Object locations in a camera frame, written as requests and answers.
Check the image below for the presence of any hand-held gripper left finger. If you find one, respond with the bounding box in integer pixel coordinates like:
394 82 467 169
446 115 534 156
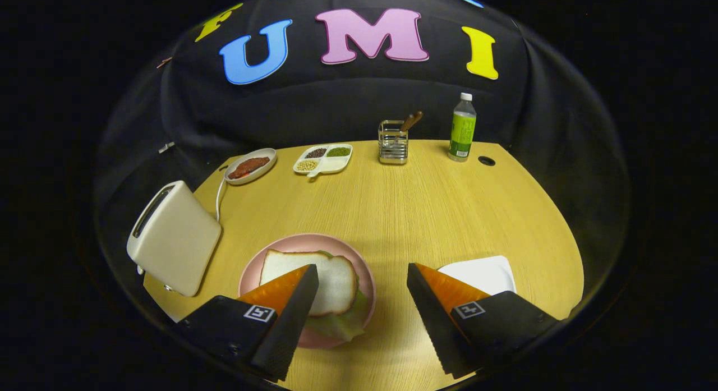
173 263 320 382

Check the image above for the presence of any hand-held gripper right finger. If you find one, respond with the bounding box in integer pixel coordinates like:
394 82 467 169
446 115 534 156
406 262 561 380

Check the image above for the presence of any green lettuce leaf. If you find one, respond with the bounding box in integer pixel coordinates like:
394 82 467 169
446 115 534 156
306 250 371 342

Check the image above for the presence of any round-topped bread slice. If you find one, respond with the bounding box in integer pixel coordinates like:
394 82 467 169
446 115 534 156
259 249 359 317

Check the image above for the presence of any white square plate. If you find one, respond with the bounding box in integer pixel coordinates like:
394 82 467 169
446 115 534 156
438 255 517 296

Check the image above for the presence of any pink round plate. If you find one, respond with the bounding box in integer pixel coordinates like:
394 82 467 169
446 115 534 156
238 233 377 349

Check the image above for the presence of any white toaster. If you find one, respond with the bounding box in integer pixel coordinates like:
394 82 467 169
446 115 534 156
126 180 223 297

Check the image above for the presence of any brown meat slice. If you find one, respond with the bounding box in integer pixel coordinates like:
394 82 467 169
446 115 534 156
227 157 271 180

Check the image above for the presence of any white divided dish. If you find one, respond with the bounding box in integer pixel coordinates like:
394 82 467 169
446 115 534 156
293 144 353 178

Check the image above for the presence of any white round plate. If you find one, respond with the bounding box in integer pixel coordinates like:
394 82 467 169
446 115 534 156
224 148 278 185

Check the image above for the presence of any metal utensil holder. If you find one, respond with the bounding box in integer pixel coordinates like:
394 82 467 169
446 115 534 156
378 119 409 165

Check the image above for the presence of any green label plastic bottle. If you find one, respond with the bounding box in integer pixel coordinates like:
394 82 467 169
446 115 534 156
448 93 477 163

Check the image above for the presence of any white toaster cable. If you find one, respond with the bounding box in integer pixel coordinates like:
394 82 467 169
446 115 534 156
215 167 231 222

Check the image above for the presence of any wooden handled utensil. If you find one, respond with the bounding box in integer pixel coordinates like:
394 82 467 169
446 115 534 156
399 111 425 134

